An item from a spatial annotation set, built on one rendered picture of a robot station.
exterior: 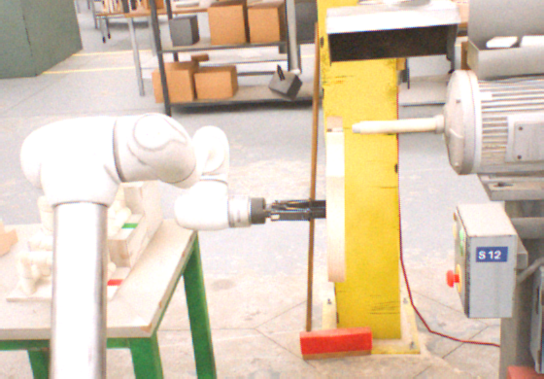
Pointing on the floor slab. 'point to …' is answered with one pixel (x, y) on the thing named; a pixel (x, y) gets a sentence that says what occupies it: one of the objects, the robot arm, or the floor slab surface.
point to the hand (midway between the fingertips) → (325, 208)
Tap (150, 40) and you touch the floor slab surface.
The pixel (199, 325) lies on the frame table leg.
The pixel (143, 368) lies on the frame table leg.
